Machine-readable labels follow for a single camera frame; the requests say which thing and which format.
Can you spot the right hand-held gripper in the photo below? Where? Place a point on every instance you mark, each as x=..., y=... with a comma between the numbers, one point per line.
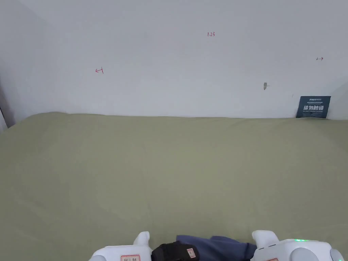
x=288, y=248

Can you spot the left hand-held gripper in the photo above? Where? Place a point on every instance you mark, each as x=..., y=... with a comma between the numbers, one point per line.
x=130, y=248

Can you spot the dark blue garment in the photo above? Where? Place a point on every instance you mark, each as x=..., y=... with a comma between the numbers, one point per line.
x=223, y=247

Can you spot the bed with pale green sheet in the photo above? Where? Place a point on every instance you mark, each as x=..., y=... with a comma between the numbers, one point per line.
x=163, y=168

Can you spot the dark blue sign card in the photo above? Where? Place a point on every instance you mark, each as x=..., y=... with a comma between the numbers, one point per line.
x=314, y=107

